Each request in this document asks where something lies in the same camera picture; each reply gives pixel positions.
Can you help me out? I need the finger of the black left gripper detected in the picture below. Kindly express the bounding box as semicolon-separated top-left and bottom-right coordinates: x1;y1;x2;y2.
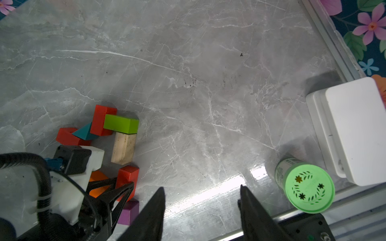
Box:
90;182;134;238
86;177;117;191

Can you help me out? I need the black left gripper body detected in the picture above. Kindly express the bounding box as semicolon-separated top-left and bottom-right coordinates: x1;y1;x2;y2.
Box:
27;145;106;225

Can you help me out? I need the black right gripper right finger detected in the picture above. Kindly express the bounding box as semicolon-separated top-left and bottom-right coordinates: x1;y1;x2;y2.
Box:
238;185;292;241

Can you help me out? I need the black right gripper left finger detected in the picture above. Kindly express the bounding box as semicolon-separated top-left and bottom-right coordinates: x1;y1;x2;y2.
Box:
118;187;165;241

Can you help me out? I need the red block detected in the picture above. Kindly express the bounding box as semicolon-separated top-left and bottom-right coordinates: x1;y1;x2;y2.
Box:
116;165;139;202
56;128;91;146
90;105;118;136

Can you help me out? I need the orange block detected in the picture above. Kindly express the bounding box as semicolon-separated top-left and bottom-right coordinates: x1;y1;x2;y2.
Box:
88;170;112;198

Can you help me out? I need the purple cube block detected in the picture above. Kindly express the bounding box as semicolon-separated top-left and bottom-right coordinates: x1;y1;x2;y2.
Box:
118;199;140;226

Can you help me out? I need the natural wood block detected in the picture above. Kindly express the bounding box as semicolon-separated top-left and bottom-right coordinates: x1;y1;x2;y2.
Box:
111;132;137;165

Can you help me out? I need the teal triangle block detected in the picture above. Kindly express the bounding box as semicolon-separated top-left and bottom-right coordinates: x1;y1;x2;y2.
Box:
72;122;99;141

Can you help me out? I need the green block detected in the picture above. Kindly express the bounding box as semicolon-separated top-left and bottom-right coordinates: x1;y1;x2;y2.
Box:
104;114;139;135

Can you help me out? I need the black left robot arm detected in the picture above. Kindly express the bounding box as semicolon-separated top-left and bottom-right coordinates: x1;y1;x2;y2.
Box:
1;145;135;241

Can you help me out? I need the green tape roll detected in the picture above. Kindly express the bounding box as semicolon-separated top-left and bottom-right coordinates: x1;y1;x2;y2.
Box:
274;158;335;214

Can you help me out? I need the white box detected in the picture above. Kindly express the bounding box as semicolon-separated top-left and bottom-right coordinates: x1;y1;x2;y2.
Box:
306;77;386;186

